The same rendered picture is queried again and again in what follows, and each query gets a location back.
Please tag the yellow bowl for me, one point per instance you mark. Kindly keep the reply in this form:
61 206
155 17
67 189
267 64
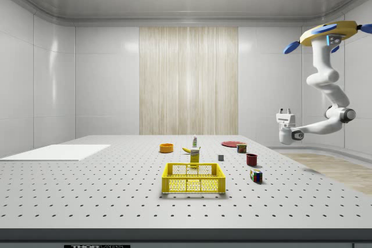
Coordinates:
166 148

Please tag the flat-sided can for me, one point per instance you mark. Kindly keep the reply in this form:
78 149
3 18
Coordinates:
241 148

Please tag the small white bottle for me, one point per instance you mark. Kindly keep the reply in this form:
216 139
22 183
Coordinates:
194 142

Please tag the red plate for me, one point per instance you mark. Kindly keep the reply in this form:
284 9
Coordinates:
229 144

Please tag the grey cube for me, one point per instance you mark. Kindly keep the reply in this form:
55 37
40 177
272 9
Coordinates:
221 157

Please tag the drone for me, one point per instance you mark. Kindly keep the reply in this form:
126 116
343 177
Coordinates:
343 28

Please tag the banana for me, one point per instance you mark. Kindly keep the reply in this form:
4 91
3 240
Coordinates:
186 150

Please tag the white board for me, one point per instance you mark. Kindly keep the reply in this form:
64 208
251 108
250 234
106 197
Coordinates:
55 152

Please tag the yellow carton box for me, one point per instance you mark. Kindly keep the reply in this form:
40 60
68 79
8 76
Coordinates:
194 155

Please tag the red mug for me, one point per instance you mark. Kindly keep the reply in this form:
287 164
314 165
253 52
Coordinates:
251 160

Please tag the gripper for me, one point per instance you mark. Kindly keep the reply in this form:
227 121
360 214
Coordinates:
286 120

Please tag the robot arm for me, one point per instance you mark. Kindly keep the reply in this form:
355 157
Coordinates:
322 59

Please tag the yellow basket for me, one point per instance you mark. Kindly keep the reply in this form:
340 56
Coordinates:
193 185

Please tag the puzzle cube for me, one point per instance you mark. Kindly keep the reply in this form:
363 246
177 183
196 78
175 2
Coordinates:
256 176

